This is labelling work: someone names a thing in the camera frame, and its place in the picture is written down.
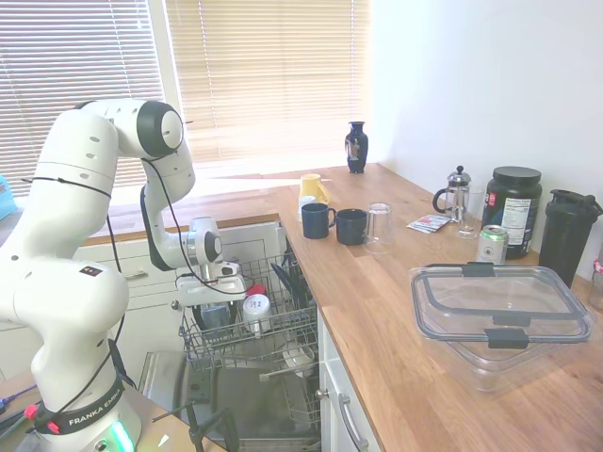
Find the yellow mug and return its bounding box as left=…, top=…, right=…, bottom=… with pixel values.
left=299, top=172, right=332, bottom=209

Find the white window blind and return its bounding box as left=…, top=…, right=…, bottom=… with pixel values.
left=0, top=0, right=167, bottom=200

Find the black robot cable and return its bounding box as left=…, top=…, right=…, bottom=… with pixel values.
left=20, top=139, right=223, bottom=412

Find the blue box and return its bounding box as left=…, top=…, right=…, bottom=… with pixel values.
left=0, top=173, right=16, bottom=221

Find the clear upturned tumbler glass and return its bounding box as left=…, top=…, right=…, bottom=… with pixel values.
left=363, top=202, right=395, bottom=256

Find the navy blue mug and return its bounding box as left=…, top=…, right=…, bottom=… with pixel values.
left=301, top=202, right=338, bottom=240
left=334, top=208, right=369, bottom=247

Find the clear tall drinking glass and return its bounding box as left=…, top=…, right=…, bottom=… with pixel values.
left=456, top=187, right=486, bottom=241

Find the white bowl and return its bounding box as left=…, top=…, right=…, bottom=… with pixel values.
left=282, top=343, right=317, bottom=379

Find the lower wire dishwasher rack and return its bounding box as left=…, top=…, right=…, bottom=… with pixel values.
left=258, top=366, right=322, bottom=438

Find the green white drink can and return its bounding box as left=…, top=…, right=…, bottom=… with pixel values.
left=476, top=223, right=511, bottom=265

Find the clear plastic lidded container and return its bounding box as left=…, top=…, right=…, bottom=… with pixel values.
left=408, top=261, right=595, bottom=396

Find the red white sachet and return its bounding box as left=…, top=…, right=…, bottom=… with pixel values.
left=405, top=214, right=451, bottom=234

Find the glass jar gingham lid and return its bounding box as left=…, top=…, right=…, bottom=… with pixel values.
left=585, top=258, right=603, bottom=311

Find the steel dishwasher door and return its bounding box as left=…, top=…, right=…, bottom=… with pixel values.
left=136, top=349, right=322, bottom=452

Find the beige window blind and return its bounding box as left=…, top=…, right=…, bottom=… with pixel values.
left=164, top=0, right=372, bottom=165

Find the glass French press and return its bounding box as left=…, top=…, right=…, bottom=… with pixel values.
left=432, top=165, right=473, bottom=223

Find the grey wire dishwasher rack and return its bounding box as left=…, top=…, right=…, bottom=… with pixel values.
left=178, top=255, right=318, bottom=374

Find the black pan in rack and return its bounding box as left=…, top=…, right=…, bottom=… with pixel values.
left=269, top=257, right=313, bottom=313

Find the black painted vase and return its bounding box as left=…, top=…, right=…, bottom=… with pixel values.
left=344, top=121, right=370, bottom=176

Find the black protein powder tub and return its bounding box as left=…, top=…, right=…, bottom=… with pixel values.
left=481, top=165, right=544, bottom=261

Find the large white mug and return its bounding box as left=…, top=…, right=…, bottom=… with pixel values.
left=241, top=292, right=273, bottom=337

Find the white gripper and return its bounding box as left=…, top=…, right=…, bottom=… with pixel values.
left=175, top=261, right=248, bottom=331

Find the small white mug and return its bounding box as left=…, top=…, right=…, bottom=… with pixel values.
left=297, top=195, right=318, bottom=224

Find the black camera stand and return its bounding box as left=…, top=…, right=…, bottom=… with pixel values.
left=152, top=399, right=241, bottom=452

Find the black shaker bottle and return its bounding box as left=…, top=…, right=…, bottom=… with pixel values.
left=537, top=188, right=603, bottom=290

